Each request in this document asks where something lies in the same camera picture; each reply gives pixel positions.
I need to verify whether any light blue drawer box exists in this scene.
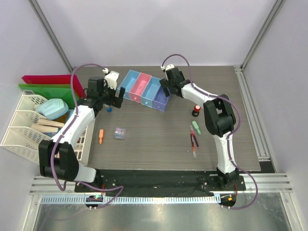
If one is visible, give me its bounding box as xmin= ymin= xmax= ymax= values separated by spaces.
xmin=141 ymin=77 xmax=160 ymax=108

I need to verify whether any sky blue drawer box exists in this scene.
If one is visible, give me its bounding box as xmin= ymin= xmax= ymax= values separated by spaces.
xmin=117 ymin=70 xmax=141 ymax=100

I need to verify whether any pink drawer box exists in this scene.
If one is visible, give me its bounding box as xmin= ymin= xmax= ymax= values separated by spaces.
xmin=129 ymin=73 xmax=152 ymax=103

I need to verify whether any red black stamp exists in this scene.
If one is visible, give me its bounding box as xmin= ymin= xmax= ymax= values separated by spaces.
xmin=192 ymin=104 xmax=201 ymax=117

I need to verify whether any purple drawer box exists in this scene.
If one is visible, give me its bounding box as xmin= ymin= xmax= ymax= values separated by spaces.
xmin=153 ymin=87 xmax=169 ymax=112

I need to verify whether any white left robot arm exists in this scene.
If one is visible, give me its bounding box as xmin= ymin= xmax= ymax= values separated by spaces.
xmin=38 ymin=71 xmax=125 ymax=192

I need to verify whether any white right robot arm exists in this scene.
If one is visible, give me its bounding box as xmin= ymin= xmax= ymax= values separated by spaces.
xmin=160 ymin=64 xmax=239 ymax=190

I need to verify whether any green plastic folder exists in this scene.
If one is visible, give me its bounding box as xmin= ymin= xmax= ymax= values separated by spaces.
xmin=18 ymin=84 xmax=75 ymax=109

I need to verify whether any orange highlighter marker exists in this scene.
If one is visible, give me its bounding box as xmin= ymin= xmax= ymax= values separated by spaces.
xmin=99 ymin=129 xmax=104 ymax=144

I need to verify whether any light blue headphone case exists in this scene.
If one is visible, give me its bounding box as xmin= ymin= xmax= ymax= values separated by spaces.
xmin=35 ymin=98 xmax=69 ymax=120

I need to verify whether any dark red pen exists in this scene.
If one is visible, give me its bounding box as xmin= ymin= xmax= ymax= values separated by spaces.
xmin=190 ymin=134 xmax=194 ymax=145

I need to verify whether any magenta plastic folder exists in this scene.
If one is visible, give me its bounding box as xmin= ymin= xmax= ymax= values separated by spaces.
xmin=22 ymin=75 xmax=84 ymax=97

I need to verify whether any beige wooden book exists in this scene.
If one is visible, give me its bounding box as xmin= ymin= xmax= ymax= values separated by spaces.
xmin=31 ymin=118 xmax=64 ymax=133

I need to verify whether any clear red pen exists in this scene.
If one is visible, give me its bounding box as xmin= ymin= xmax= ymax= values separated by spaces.
xmin=192 ymin=144 xmax=197 ymax=158

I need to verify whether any white mesh file organizer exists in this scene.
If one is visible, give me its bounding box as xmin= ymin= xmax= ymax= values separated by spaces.
xmin=0 ymin=91 xmax=95 ymax=165

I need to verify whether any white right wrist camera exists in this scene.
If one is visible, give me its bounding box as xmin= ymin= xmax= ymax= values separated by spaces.
xmin=160 ymin=64 xmax=175 ymax=72

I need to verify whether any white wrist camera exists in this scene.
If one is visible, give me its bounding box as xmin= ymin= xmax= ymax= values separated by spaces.
xmin=160 ymin=64 xmax=175 ymax=72
xmin=102 ymin=68 xmax=119 ymax=90

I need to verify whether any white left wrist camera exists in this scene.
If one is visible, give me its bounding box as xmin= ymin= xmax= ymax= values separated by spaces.
xmin=102 ymin=68 xmax=119 ymax=90

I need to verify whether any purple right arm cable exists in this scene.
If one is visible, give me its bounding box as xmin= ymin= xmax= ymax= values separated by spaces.
xmin=161 ymin=53 xmax=259 ymax=210

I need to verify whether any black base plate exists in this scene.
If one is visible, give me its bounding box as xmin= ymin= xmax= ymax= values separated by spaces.
xmin=73 ymin=169 xmax=246 ymax=197

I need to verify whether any slotted cable duct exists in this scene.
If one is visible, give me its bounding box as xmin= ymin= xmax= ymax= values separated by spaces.
xmin=40 ymin=194 xmax=221 ymax=205

